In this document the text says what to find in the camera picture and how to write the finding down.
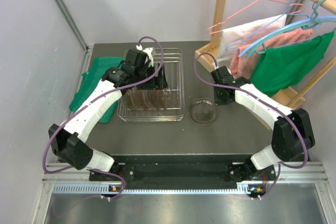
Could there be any clear glass plate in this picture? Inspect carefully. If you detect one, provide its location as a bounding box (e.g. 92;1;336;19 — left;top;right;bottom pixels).
136;90;145;110
142;90;151;110
122;91;132;110
189;98;218;125

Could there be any wooden clothes rack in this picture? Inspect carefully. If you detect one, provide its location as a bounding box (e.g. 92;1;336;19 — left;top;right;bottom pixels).
195;0;335;109

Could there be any white hanging garment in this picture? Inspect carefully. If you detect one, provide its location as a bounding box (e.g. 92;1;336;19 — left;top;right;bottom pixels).
217;14;287;67

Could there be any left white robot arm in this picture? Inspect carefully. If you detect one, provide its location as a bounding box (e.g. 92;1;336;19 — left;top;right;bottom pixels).
48;45;167;180

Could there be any pink wire hanger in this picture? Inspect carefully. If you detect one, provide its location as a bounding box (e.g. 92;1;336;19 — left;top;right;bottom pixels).
207;0;303;35

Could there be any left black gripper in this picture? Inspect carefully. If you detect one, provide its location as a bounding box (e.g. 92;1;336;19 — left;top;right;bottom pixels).
134;63;168;90

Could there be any aluminium frame profile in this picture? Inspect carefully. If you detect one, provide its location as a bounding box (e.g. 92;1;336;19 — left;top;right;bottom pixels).
36;0;91;51

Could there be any slotted cable duct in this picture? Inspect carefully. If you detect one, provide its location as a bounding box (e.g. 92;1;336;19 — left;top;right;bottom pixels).
52;182;252;195

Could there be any folded green t-shirt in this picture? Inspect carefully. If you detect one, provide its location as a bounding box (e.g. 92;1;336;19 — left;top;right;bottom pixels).
69;57;123;113

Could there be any pink hanging garment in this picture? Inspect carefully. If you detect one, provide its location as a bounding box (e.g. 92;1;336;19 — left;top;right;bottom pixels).
230;28;313;79

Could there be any wire dish rack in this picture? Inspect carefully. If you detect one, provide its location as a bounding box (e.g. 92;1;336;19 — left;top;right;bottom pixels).
117;48;184;122

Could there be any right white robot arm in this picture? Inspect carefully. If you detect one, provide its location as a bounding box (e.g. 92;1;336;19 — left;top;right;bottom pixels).
211;67;315;182

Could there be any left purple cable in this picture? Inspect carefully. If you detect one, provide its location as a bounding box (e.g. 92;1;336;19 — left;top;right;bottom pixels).
41;36;165;201

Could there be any green hanging garment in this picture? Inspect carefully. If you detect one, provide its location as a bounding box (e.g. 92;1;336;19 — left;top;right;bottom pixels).
249;31;334;97

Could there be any teal plastic hanger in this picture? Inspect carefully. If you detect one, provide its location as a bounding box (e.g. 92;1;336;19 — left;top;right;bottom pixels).
238;0;335;58

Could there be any light blue plastic hanger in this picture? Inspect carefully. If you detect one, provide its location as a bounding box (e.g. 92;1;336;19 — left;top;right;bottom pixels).
238;15;335;58

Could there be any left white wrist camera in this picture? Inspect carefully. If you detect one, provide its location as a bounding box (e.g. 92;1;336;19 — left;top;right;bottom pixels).
136;45;156;67

